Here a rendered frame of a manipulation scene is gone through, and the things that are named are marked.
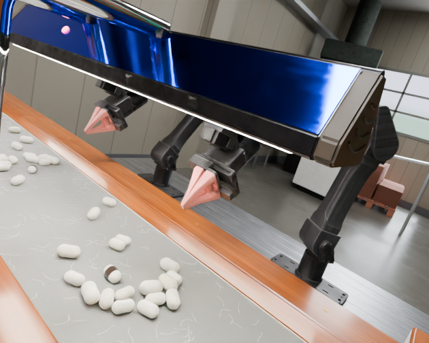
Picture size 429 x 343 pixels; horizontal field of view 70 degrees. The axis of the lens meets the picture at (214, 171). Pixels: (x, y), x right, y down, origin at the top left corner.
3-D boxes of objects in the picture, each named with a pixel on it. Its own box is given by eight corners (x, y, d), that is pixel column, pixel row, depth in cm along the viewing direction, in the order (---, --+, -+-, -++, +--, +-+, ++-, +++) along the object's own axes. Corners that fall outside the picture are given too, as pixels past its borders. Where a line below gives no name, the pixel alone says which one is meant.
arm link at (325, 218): (308, 253, 73) (379, 127, 66) (294, 239, 79) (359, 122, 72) (327, 259, 75) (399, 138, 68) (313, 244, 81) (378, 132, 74)
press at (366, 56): (291, 165, 637) (348, 8, 559) (336, 184, 582) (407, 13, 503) (272, 165, 572) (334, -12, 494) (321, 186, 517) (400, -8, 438)
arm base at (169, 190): (176, 177, 103) (190, 176, 109) (140, 156, 114) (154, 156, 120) (170, 199, 105) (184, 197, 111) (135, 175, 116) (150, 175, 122)
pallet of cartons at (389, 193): (401, 208, 536) (418, 173, 519) (391, 218, 449) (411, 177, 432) (357, 190, 580) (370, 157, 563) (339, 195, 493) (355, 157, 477)
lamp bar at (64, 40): (45, 51, 61) (50, 12, 59) (361, 167, 26) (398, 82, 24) (-2, 38, 55) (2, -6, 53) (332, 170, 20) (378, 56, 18)
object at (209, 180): (186, 201, 52) (222, 167, 56) (159, 184, 56) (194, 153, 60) (195, 224, 57) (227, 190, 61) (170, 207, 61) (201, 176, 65)
